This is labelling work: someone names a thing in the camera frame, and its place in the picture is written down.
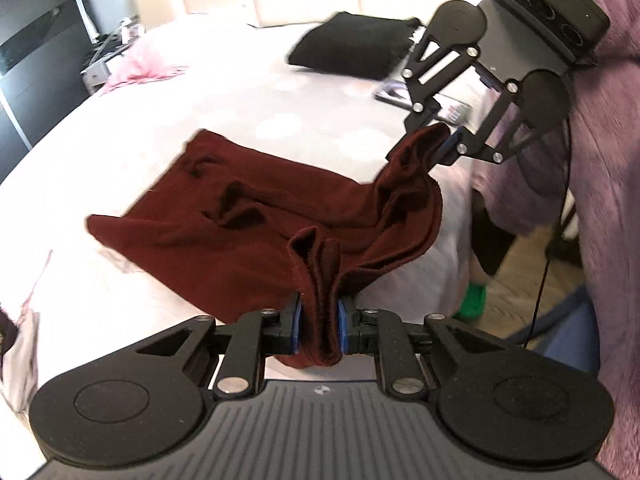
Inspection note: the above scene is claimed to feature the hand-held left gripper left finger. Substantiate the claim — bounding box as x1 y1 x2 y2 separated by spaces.
134 292 304 402

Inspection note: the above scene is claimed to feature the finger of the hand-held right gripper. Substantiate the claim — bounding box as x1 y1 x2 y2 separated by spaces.
434 79 547 167
401 34 482 134

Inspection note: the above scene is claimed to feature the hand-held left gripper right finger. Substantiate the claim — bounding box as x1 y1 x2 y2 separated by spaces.
337 298 502 402

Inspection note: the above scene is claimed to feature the maroon garment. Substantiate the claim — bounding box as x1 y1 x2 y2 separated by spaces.
86 122 452 369

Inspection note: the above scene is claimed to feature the person's right forearm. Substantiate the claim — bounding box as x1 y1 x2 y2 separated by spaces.
575 0 640 71

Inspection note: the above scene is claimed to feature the smartphone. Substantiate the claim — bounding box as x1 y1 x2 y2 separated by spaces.
374 81 474 124

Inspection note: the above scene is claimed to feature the folded black garment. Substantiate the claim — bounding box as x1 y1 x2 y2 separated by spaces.
286 11 424 82

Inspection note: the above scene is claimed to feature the person's black-clad leg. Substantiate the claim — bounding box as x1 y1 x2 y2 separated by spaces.
469 194 519 279

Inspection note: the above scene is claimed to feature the green slipper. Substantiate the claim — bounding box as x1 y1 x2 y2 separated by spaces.
453 282 489 323

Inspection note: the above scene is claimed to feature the polka-dot bed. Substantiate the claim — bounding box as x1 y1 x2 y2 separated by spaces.
0 14 482 463

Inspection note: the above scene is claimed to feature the pink garment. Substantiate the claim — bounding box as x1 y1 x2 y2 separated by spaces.
0 249 54 413

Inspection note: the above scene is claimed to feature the pink pillow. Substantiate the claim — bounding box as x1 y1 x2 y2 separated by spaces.
97 35 189 98

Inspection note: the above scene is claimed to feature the white nightstand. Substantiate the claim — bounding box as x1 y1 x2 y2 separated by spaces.
79 16 147 94

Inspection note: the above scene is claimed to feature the dark wardrobe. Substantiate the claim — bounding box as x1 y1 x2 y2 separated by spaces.
0 0 99 182

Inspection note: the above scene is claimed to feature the black cable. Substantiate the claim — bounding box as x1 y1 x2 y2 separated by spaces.
524 115 574 347

